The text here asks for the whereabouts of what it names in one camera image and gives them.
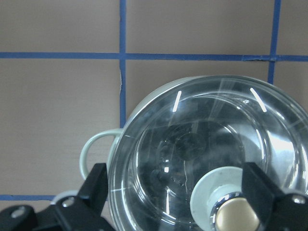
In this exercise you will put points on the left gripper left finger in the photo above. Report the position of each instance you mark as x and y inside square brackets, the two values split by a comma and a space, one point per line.
[80, 212]

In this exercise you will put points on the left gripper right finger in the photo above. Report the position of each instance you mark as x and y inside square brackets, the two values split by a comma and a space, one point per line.
[276, 209]

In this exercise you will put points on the glass pot lid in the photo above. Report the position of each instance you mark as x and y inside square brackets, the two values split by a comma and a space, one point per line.
[192, 144]

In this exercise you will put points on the pale green electric pot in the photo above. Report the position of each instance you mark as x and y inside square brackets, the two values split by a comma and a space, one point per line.
[144, 106]

